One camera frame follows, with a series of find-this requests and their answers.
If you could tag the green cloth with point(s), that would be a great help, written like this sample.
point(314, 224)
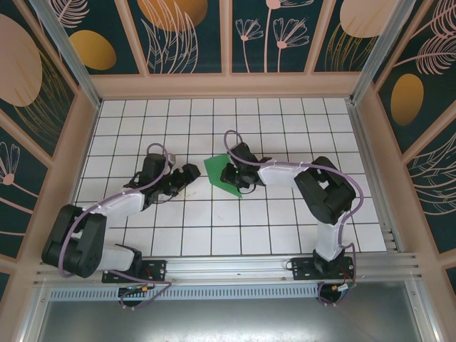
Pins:
point(215, 171)

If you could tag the aluminium side rail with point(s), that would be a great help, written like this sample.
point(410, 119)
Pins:
point(365, 142)

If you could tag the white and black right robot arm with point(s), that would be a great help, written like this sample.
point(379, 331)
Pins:
point(281, 174)

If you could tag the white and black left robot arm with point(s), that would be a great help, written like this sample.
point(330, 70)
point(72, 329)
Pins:
point(117, 206)

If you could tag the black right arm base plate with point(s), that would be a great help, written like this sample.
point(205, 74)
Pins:
point(303, 269)

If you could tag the small circuit board with connector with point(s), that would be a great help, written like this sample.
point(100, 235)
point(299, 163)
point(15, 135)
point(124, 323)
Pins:
point(343, 288)
point(137, 289)

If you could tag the long aluminium mounting rail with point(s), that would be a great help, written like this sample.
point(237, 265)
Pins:
point(228, 267)

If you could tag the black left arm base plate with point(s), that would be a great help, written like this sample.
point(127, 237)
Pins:
point(156, 269)

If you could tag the grey metal sheet panel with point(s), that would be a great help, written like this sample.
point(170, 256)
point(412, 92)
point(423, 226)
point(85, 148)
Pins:
point(228, 322)

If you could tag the aluminium corner post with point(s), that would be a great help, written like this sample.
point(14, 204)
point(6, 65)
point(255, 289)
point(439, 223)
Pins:
point(382, 46)
point(64, 46)

